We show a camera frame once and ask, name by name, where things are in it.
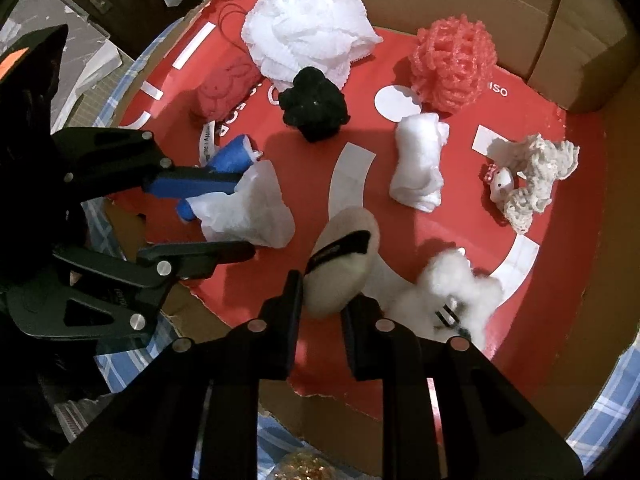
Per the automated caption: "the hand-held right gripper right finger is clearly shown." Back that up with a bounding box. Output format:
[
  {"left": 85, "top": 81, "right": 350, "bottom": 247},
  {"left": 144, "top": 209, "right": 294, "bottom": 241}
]
[{"left": 340, "top": 294, "right": 586, "bottom": 480}]

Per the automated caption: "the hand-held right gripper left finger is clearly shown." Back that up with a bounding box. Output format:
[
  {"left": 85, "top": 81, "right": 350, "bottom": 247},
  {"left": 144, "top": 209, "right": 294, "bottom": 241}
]
[{"left": 52, "top": 270, "right": 305, "bottom": 480}]

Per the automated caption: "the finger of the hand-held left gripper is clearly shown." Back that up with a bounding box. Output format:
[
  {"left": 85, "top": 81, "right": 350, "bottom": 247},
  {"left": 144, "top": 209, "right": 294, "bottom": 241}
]
[
  {"left": 7, "top": 240, "right": 257, "bottom": 343},
  {"left": 50, "top": 127, "right": 241, "bottom": 198}
]

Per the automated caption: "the beige powder puff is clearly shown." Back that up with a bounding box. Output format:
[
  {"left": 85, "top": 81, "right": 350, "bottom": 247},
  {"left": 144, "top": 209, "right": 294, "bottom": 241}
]
[{"left": 300, "top": 207, "right": 381, "bottom": 318}]

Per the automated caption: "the blue cloth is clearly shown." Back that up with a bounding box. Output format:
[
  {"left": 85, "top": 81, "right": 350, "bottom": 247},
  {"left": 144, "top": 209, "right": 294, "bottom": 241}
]
[{"left": 179, "top": 135, "right": 261, "bottom": 223}]

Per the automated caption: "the white tissue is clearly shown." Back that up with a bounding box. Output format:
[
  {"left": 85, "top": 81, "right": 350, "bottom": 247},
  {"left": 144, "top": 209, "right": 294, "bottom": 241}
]
[{"left": 187, "top": 159, "right": 297, "bottom": 249}]

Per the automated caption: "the red cloth with white label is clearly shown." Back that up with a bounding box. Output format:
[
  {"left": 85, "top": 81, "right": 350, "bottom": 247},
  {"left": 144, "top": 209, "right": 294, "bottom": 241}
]
[{"left": 192, "top": 55, "right": 261, "bottom": 167}]

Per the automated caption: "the white fluffy scrunchie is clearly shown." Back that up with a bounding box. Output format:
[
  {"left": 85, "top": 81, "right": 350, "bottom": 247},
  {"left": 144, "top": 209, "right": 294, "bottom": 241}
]
[{"left": 387, "top": 251, "right": 503, "bottom": 353}]

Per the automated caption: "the black fluffy scrunchie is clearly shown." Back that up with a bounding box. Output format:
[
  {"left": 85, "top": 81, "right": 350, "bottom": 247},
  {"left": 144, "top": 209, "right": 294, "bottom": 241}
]
[{"left": 278, "top": 66, "right": 349, "bottom": 144}]

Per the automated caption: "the white mesh bath loofah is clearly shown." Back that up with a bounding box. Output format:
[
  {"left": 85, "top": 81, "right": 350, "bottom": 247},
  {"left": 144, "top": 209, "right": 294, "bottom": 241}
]
[{"left": 241, "top": 0, "right": 383, "bottom": 92}]

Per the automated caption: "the cardboard box with red inside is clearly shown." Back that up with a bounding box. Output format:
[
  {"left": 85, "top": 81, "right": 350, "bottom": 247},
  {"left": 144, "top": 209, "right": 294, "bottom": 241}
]
[{"left": 100, "top": 0, "right": 640, "bottom": 476}]

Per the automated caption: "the cream crochet piece with charm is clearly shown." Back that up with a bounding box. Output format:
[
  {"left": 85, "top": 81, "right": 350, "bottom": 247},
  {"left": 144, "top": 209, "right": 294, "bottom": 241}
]
[{"left": 482, "top": 133, "right": 581, "bottom": 235}]

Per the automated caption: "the coral mesh bath loofah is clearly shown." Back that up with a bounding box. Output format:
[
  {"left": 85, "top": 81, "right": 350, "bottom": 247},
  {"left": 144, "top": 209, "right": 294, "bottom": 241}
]
[{"left": 409, "top": 16, "right": 498, "bottom": 114}]

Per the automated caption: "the small jar of gold capsules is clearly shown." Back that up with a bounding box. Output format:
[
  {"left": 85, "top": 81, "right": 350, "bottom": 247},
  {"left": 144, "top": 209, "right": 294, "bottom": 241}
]
[{"left": 272, "top": 450, "right": 336, "bottom": 480}]

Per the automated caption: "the dark brown door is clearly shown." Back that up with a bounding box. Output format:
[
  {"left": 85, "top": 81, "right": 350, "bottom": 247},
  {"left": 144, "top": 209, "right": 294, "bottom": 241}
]
[{"left": 40, "top": 0, "right": 211, "bottom": 58}]

